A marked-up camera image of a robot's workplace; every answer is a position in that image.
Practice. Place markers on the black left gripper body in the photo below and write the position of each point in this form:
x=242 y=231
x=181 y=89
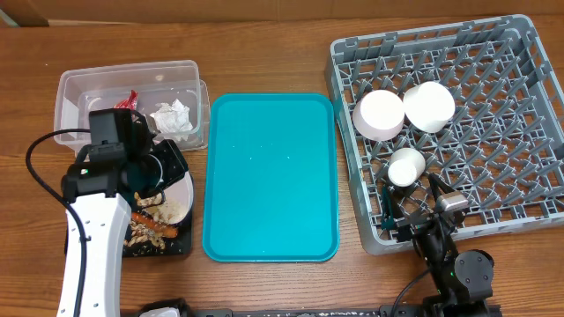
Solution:
x=159 y=169

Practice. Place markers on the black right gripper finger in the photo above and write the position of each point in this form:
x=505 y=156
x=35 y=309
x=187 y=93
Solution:
x=391 y=211
x=439 y=187

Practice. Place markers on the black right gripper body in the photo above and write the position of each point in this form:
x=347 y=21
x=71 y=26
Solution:
x=433 y=244

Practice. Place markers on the white cup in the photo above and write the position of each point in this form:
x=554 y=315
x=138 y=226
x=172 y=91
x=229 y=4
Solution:
x=405 y=167

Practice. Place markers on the pink plate with food scraps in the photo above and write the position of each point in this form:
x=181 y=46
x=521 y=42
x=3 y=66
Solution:
x=176 y=210

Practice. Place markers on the orange carrot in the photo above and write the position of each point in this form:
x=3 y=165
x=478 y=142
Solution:
x=167 y=231

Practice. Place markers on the white tissue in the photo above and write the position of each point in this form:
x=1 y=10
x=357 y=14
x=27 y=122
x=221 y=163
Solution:
x=172 y=119

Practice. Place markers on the red snack wrapper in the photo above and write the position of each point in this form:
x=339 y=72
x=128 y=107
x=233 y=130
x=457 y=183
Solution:
x=129 y=103

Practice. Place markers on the white bowl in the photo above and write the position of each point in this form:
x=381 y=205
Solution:
x=429 y=106

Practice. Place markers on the pink bowl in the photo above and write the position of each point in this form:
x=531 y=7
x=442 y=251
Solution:
x=379 y=115

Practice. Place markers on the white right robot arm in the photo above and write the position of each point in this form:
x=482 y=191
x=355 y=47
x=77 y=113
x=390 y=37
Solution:
x=463 y=280

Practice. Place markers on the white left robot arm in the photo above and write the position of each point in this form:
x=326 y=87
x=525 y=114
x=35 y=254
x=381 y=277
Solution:
x=119 y=166

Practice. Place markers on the grey dishwasher rack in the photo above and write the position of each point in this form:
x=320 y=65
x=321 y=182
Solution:
x=503 y=148

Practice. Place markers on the food scraps pile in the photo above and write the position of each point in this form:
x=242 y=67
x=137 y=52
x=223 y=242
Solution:
x=140 y=234

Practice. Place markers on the black tray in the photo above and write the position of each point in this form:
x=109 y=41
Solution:
x=183 y=240

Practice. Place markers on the clear plastic container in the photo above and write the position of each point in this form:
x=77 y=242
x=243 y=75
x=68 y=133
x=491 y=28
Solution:
x=83 y=91

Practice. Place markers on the teal plastic tray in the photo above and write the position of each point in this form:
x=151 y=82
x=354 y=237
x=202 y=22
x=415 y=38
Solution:
x=271 y=184

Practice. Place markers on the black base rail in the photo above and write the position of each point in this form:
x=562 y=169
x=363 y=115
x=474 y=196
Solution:
x=185 y=310

